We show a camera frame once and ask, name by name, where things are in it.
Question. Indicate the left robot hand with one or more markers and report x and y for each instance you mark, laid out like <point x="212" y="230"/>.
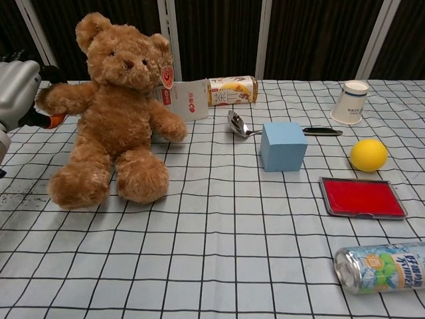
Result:
<point x="16" y="93"/>

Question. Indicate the brown teddy bear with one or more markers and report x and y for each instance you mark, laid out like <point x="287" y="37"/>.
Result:
<point x="113" y="126"/>

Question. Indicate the white red carton box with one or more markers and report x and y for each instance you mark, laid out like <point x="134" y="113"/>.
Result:
<point x="192" y="99"/>

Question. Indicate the yellow tea bottle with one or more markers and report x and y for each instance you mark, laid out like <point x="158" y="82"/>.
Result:
<point x="232" y="91"/>

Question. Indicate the blue checked tablecloth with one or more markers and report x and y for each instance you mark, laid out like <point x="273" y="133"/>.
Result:
<point x="199" y="249"/>

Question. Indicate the light blue foam cube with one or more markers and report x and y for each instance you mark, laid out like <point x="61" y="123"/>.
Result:
<point x="282" y="149"/>

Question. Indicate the white paper cup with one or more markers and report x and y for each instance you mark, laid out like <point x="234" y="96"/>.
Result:
<point x="348" y="106"/>

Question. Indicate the yellow ball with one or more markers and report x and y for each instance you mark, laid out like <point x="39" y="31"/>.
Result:
<point x="368" y="155"/>

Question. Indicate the red ink pad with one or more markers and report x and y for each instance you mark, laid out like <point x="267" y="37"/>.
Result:
<point x="362" y="197"/>

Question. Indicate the light blue drink can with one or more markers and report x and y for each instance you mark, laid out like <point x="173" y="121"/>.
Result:
<point x="382" y="269"/>

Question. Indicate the grey metal frame bar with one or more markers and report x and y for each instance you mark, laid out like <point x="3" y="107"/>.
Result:
<point x="169" y="36"/>
<point x="264" y="36"/>
<point x="36" y="30"/>
<point x="375" y="36"/>

